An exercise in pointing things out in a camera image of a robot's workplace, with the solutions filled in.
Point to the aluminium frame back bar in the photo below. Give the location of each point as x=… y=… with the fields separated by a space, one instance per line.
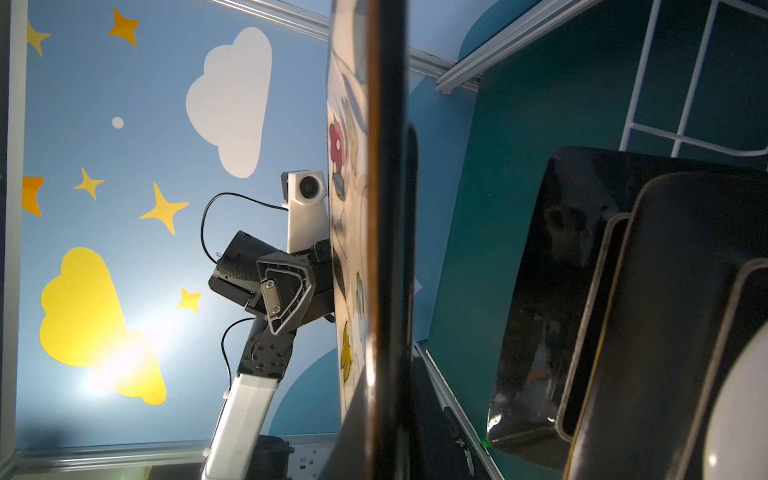
x=535 y=23

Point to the aluminium frame left post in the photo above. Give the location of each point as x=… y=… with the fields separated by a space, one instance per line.
x=316 y=26

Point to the white wire dish rack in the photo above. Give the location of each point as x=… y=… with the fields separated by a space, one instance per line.
x=679 y=137

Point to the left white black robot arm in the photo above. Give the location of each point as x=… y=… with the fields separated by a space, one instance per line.
x=253 y=383

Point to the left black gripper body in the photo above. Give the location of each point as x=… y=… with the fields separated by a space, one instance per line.
x=236 y=276

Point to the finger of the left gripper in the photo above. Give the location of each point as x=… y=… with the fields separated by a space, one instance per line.
x=287 y=286

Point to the white round plate leftmost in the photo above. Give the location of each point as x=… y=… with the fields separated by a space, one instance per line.
x=736 y=441

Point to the black square floral plate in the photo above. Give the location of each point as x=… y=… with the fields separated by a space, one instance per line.
x=561 y=294
x=372 y=163

